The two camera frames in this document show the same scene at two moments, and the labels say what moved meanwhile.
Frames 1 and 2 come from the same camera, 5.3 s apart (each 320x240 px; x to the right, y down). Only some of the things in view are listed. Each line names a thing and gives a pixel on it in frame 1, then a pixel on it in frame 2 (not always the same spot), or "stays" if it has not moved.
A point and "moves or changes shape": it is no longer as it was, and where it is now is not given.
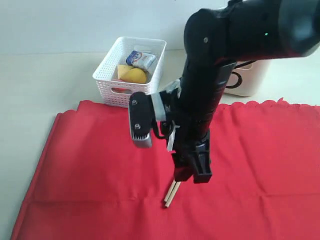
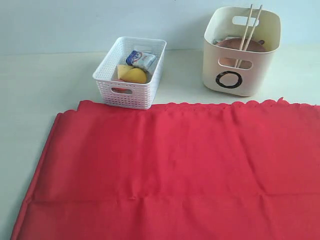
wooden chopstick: [170, 190] moves or changes shape
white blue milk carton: [140, 59] stays
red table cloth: [91, 182] stays
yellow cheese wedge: [122, 69] stays
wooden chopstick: [172, 194] moves or changes shape
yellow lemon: [134, 75] stays
